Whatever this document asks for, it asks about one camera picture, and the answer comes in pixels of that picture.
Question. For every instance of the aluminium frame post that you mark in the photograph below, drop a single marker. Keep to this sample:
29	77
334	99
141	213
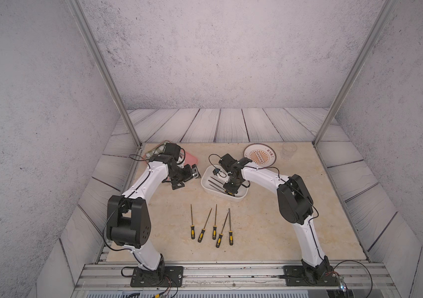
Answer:
93	48
366	48

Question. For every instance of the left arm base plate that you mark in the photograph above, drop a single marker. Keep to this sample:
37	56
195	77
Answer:
163	277

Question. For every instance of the round patterned plate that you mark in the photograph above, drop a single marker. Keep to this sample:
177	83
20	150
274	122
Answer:
261	154

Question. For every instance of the clear glass cup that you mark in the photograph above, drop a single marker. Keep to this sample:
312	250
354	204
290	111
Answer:
288	150

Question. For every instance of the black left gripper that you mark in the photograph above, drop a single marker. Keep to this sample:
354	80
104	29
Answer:
188	176

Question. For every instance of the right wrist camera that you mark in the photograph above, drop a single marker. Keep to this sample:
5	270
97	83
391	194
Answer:
226	162

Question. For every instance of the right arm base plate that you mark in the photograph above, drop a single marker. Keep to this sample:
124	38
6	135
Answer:
319	276

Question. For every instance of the right aluminium frame post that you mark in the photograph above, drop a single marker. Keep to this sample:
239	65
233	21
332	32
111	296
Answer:
366	48

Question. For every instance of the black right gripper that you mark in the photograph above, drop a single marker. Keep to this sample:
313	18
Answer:
231	190

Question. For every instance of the white plastic storage box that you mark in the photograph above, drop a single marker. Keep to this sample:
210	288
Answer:
224	182

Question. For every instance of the aluminium front rail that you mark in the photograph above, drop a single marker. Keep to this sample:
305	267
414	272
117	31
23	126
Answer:
372	278

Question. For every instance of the green checkered cloth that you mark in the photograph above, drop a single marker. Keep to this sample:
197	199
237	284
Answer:
156	150

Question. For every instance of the pink cutting board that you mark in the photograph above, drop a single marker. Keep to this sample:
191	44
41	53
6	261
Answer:
186	158

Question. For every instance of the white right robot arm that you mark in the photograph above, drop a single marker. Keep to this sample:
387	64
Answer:
295	206

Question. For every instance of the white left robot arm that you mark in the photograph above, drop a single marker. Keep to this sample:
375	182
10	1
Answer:
128	222

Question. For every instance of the left aluminium frame post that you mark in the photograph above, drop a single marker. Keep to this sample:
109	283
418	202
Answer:
93	48

